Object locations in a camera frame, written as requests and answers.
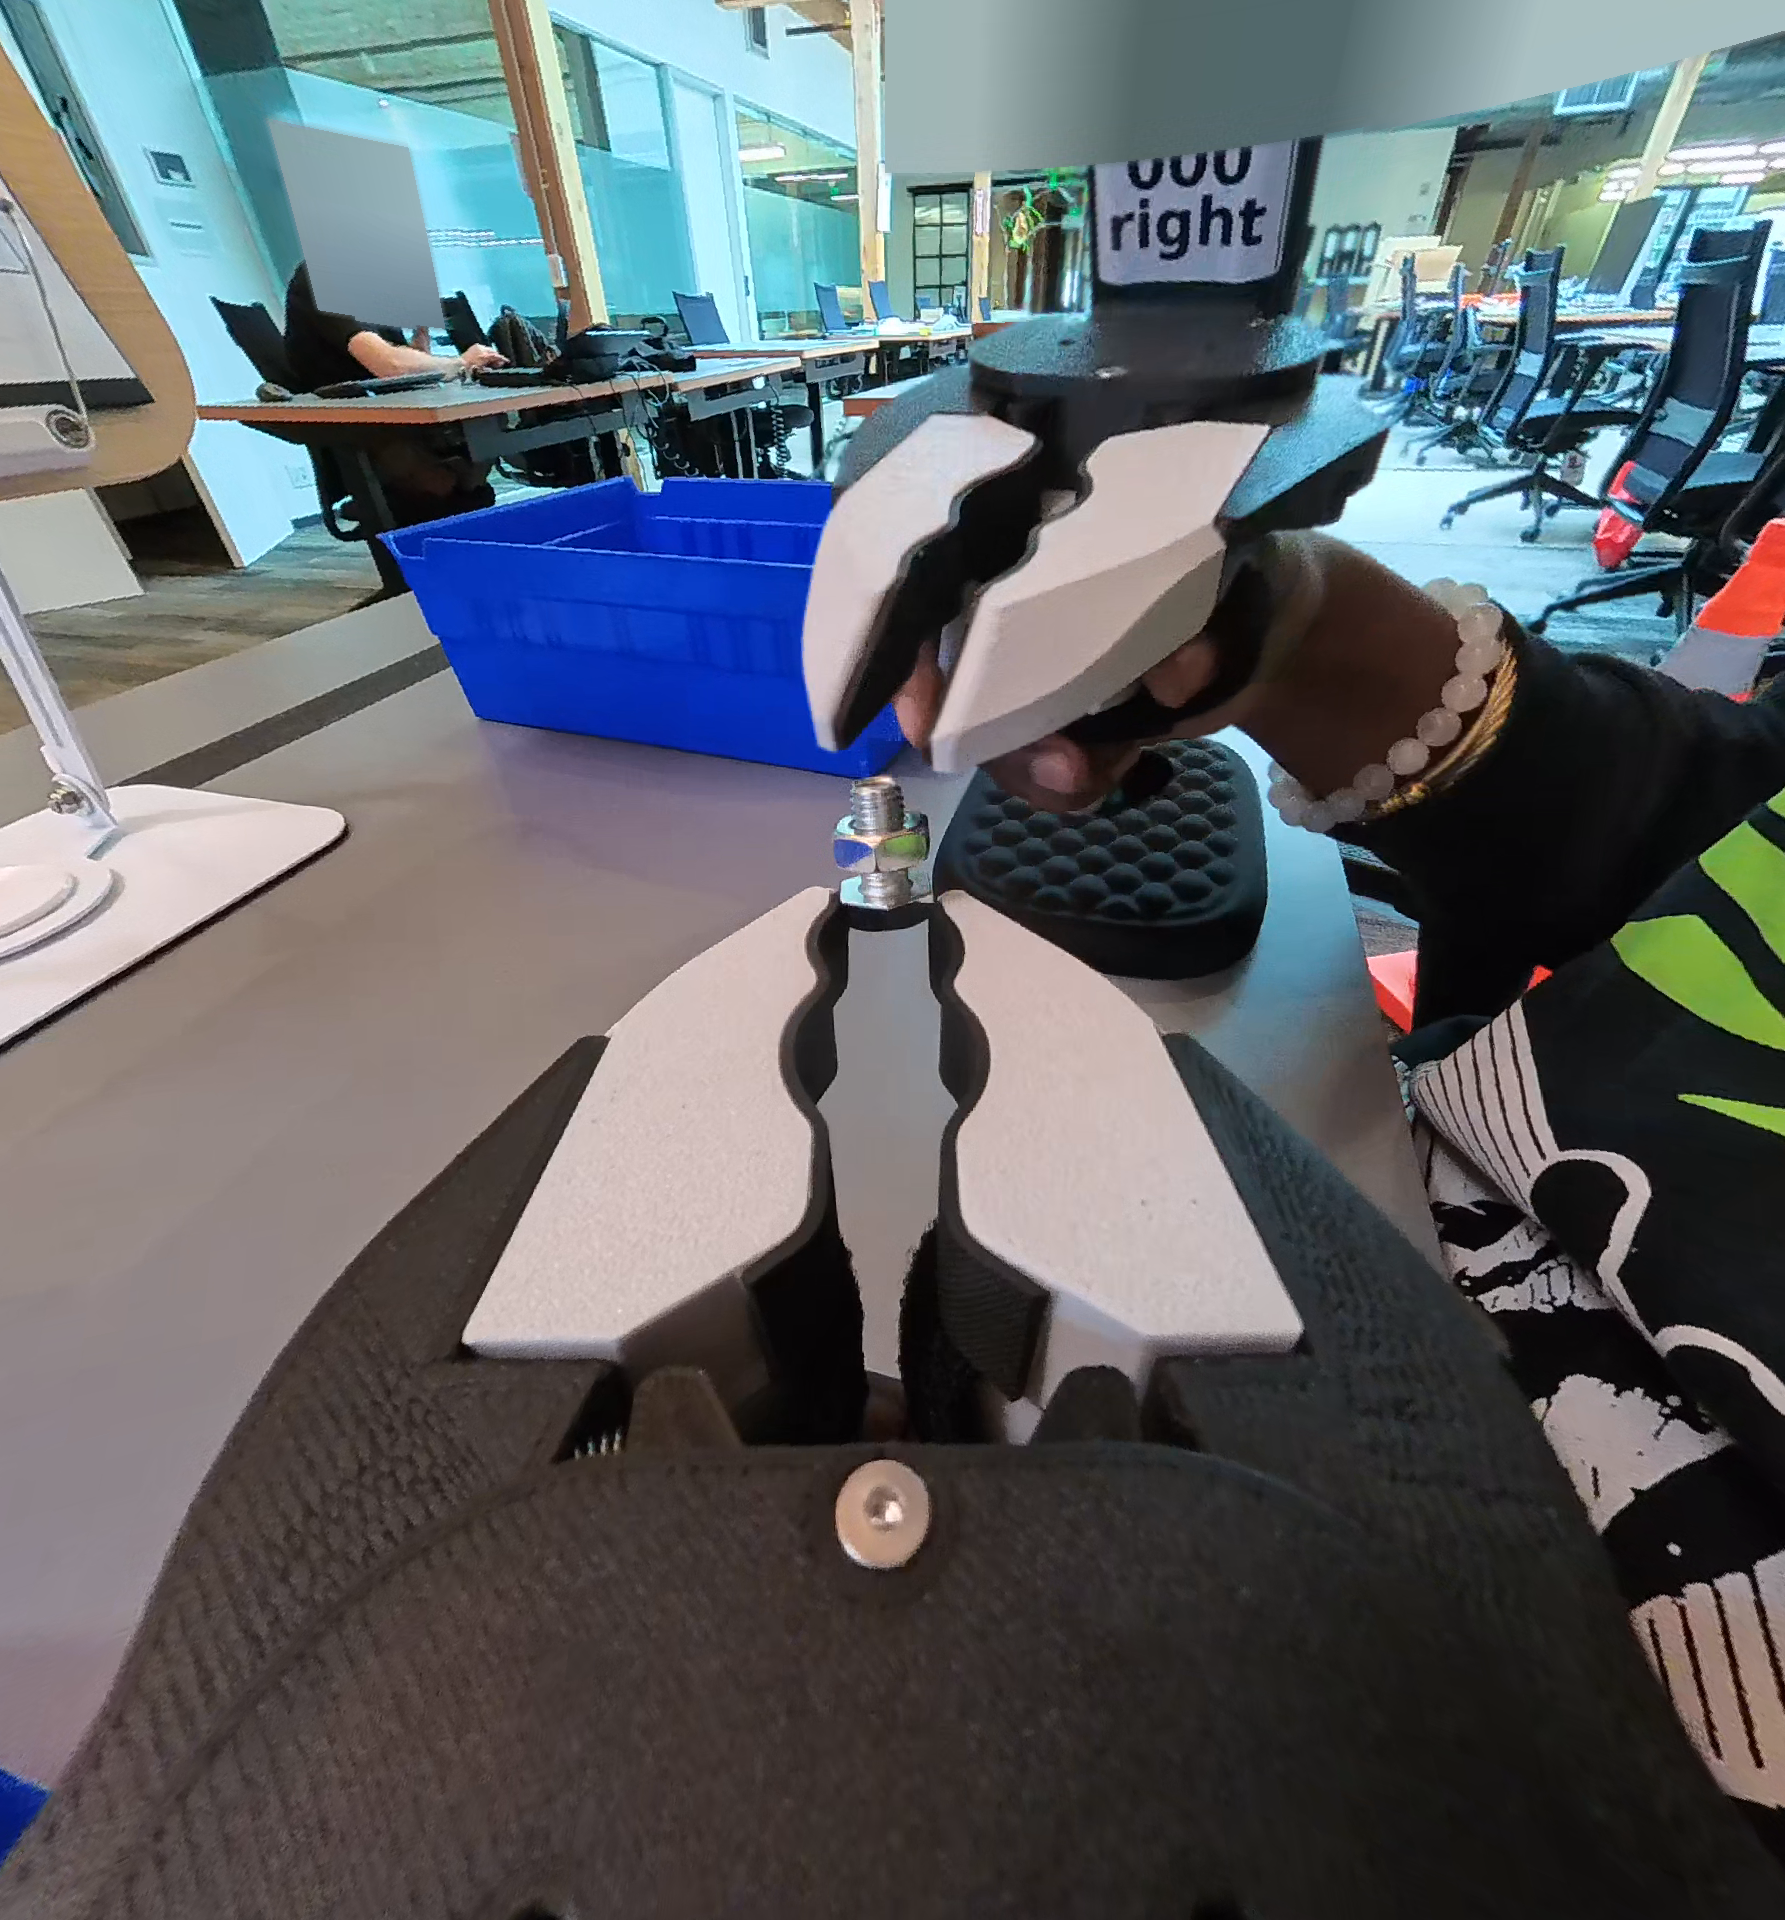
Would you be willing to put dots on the instruction sign board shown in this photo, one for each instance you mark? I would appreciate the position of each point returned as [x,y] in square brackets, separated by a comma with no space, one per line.
[140,335]

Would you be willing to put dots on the gold bangle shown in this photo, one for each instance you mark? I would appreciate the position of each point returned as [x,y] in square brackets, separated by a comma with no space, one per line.
[1495,721]

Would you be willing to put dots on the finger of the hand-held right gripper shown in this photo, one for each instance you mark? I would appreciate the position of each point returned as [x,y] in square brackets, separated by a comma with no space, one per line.
[877,556]
[1102,604]

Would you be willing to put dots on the black office chair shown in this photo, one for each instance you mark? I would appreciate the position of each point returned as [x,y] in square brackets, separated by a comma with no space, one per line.
[246,342]

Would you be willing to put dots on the black honeycomb wrist pad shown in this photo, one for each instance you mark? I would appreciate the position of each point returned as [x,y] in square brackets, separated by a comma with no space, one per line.
[1120,886]

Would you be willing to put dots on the short silver bolt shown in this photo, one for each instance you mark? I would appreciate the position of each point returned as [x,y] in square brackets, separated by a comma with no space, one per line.
[882,800]

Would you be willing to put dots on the black backpack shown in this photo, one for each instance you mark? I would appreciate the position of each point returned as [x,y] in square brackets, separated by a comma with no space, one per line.
[522,335]

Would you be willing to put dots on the wooden office desk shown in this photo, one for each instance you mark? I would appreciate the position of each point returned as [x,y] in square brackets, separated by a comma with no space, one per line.
[903,395]
[500,395]

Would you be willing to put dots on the printed instruction sheet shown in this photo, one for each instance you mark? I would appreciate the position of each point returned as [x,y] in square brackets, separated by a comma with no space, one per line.
[9,300]

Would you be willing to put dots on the row of black office chairs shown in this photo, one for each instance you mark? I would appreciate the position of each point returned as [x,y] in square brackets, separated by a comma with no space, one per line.
[1625,391]

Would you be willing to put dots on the person's right hand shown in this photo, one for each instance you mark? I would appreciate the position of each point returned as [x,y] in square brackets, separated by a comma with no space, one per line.
[1354,647]

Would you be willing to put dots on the person's right forearm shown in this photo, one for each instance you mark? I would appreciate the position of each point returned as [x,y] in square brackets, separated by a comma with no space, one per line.
[1583,810]

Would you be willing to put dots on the black keyboard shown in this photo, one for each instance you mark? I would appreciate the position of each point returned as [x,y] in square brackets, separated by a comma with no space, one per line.
[378,384]

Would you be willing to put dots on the white document stand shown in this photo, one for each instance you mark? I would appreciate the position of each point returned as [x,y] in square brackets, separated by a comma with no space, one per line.
[204,861]

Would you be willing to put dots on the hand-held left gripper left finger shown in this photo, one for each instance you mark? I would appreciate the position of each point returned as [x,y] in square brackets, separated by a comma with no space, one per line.
[654,1190]

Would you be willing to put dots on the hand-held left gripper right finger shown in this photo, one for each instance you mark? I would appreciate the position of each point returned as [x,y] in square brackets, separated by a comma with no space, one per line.
[1120,1190]

